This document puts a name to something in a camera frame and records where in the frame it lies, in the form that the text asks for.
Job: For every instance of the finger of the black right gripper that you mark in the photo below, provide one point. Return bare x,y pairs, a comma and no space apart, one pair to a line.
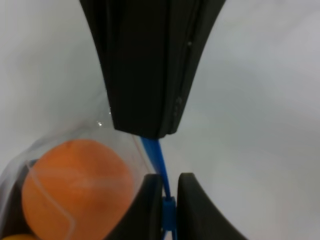
131,40
189,25

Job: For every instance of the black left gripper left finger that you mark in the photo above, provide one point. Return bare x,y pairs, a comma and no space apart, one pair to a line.
143,220

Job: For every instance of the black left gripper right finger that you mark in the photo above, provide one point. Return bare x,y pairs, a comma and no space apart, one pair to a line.
197,217

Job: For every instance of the clear zip bag blue seal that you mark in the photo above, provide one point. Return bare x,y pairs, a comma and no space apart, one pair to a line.
142,156

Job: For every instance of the orange toy fruit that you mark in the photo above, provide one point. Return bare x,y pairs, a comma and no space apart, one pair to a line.
78,190

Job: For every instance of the yellow toy fruit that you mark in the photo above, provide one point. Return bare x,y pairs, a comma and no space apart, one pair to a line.
20,237

